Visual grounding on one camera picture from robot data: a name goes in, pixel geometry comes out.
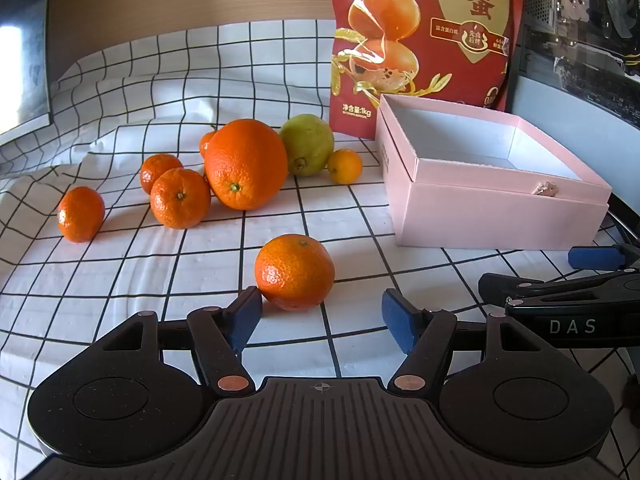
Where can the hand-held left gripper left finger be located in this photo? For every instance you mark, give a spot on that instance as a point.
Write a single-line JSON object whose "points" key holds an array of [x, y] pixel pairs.
{"points": [[244, 317]]}

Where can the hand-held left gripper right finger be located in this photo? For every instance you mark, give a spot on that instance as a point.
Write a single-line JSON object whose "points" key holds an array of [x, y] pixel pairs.
{"points": [[400, 317]]}

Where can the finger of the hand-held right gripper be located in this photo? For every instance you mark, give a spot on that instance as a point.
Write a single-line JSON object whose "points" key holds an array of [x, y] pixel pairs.
{"points": [[550, 292], [595, 258]]}

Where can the pink cardboard box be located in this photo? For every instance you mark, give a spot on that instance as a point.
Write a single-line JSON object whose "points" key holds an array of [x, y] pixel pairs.
{"points": [[500, 210]]}

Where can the large orange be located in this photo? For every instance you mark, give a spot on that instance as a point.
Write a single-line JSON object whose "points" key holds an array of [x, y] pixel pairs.
{"points": [[247, 162]]}

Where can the green lemon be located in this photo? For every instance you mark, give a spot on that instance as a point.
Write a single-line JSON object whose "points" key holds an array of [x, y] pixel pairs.
{"points": [[309, 142]]}

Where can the white black-grid cloth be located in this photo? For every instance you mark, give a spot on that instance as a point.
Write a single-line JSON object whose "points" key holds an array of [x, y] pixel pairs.
{"points": [[150, 270]]}

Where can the small yellow-orange kumquat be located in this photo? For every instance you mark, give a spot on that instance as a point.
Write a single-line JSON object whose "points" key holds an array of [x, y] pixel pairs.
{"points": [[345, 166]]}

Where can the tiny mandarin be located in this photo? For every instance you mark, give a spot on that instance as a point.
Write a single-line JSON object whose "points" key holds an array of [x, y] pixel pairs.
{"points": [[206, 144]]}

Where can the white computer case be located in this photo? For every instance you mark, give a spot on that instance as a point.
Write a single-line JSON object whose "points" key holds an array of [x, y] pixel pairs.
{"points": [[575, 20]]}

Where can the red snack bag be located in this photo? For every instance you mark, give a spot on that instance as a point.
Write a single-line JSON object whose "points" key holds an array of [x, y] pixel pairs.
{"points": [[425, 25]]}

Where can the dark monitor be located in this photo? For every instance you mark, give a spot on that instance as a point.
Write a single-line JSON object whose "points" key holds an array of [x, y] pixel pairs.
{"points": [[25, 35]]}

